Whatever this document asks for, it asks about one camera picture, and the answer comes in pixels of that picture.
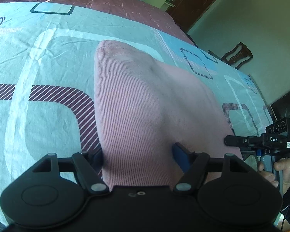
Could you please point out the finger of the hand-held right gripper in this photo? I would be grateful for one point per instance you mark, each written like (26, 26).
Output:
(235, 141)

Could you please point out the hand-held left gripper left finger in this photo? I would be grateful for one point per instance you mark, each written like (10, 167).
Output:
(96, 160)

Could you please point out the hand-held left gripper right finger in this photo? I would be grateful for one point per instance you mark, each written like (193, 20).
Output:
(180, 155)

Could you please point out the pink knit shirt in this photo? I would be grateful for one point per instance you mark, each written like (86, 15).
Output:
(140, 113)

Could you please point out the person's right hand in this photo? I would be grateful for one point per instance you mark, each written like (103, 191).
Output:
(287, 171)

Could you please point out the dark furniture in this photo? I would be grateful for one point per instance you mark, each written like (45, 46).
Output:
(284, 110)

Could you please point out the dark wooden chair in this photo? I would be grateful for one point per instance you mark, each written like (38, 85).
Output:
(236, 55)

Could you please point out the patterned light blue bed sheet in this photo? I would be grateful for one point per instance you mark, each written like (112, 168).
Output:
(46, 77)

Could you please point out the brown wooden door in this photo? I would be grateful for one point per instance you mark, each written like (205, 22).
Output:
(195, 2)

